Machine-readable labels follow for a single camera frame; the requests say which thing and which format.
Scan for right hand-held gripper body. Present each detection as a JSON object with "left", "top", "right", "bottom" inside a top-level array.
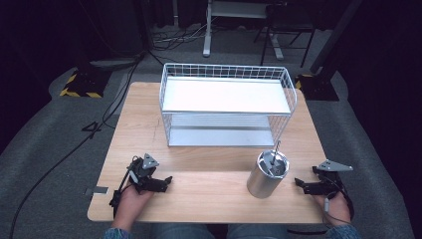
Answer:
[{"left": 307, "top": 159, "right": 354, "bottom": 197}]

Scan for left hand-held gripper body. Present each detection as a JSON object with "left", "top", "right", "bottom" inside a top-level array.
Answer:
[{"left": 126, "top": 152, "right": 166, "bottom": 194}]

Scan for person's right hand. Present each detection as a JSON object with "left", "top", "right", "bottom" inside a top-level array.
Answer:
[{"left": 313, "top": 190, "right": 353, "bottom": 229}]

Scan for person's left hand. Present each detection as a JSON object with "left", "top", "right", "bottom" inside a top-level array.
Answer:
[{"left": 112, "top": 183, "right": 155, "bottom": 231}]

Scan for silver metal cup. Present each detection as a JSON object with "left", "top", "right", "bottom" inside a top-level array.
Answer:
[{"left": 246, "top": 148, "right": 291, "bottom": 200}]

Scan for metal utensil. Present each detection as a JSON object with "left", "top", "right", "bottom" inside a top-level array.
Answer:
[{"left": 270, "top": 139, "right": 283, "bottom": 167}]

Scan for grey tape strip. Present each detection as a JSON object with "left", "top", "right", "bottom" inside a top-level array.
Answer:
[{"left": 85, "top": 186, "right": 109, "bottom": 197}]

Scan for person's legs in jeans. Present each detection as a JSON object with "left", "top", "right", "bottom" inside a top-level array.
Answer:
[{"left": 149, "top": 222, "right": 291, "bottom": 239}]

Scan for black yellow striped stand base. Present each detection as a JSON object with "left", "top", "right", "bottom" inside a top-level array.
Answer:
[
  {"left": 294, "top": 73, "right": 340, "bottom": 103},
  {"left": 59, "top": 67, "right": 112, "bottom": 100}
]

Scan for black slanted pole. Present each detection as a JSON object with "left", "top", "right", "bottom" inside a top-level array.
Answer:
[{"left": 310, "top": 0, "right": 363, "bottom": 75}]

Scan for black chair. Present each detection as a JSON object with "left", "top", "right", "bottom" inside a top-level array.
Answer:
[{"left": 253, "top": 2, "right": 317, "bottom": 69}]

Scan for grey cable with plug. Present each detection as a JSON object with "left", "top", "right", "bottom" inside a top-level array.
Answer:
[{"left": 322, "top": 196, "right": 352, "bottom": 227}]

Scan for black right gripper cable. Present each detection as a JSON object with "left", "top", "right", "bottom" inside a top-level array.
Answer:
[{"left": 287, "top": 175, "right": 356, "bottom": 236}]

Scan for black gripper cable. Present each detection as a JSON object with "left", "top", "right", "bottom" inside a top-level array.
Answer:
[
  {"left": 108, "top": 164, "right": 134, "bottom": 219},
  {"left": 287, "top": 175, "right": 356, "bottom": 236}
]

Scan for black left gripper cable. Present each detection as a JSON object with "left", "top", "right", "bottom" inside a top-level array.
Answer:
[{"left": 108, "top": 164, "right": 134, "bottom": 219}]

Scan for long black floor cable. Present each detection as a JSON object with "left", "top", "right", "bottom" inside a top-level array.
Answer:
[{"left": 8, "top": 53, "right": 144, "bottom": 239}]

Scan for white wire shelf rack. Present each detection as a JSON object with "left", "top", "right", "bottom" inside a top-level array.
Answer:
[{"left": 158, "top": 62, "right": 299, "bottom": 148}]

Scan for bundle of floor cables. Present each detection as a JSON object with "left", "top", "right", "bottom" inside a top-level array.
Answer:
[{"left": 148, "top": 23, "right": 218, "bottom": 53}]

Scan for white desk frame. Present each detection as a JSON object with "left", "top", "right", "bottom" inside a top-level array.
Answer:
[{"left": 202, "top": 0, "right": 286, "bottom": 62}]

